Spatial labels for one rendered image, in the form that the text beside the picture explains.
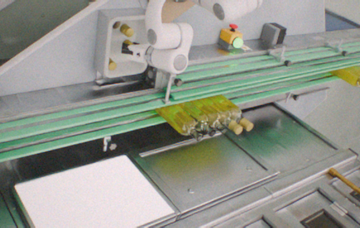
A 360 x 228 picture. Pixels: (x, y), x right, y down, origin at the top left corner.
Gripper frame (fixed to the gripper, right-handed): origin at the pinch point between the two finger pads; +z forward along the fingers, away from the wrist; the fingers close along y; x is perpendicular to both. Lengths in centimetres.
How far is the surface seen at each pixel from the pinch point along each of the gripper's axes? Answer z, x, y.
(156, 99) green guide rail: -2.7, -19.6, 9.4
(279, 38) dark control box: 1, -2, 82
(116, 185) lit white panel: -18.2, -41.0, -16.9
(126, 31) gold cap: 1.4, 5.6, -0.9
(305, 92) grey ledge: 5, -34, 114
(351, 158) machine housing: -44, -47, 83
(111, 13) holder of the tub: 1.7, 11.9, -6.9
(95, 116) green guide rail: -6.0, -20.6, -17.5
